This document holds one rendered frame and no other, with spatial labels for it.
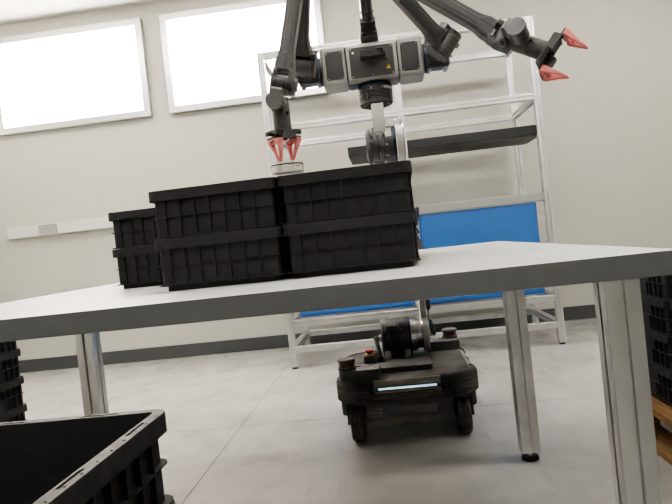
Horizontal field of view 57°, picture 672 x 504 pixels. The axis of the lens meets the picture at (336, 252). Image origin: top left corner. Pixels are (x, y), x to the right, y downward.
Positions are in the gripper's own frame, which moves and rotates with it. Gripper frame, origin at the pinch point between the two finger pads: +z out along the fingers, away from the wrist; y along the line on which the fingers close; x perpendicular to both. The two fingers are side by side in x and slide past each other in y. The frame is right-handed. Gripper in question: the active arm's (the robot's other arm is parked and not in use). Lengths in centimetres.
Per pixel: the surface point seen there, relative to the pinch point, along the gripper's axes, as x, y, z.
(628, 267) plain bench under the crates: -114, -15, 36
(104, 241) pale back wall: 332, 46, 12
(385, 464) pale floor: -6, 21, 105
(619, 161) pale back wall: 61, 337, -1
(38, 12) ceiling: 342, 22, -168
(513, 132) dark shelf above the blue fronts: 62, 212, -22
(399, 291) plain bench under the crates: -89, -42, 35
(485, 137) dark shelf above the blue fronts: 74, 200, -21
